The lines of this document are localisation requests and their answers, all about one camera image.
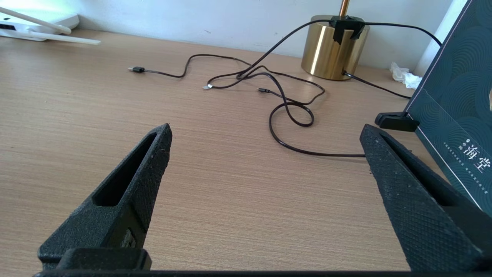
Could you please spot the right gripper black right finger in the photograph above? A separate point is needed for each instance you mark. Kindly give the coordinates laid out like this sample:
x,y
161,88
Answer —
x,y
423,223

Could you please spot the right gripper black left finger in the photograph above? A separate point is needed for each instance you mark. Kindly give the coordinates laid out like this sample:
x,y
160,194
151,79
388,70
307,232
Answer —
x,y
115,223

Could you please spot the white router body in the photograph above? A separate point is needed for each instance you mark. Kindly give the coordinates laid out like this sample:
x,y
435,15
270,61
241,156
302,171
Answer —
x,y
57,19

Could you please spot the crumpled white tissue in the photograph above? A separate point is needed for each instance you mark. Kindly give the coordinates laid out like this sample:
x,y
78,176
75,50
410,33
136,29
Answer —
x,y
405,75

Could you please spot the dark framed panel on stand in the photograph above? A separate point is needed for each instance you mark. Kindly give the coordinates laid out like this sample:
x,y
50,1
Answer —
x,y
461,77

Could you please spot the brass desk lamp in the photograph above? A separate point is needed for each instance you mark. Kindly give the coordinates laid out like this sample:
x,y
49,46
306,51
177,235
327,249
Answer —
x,y
323,50

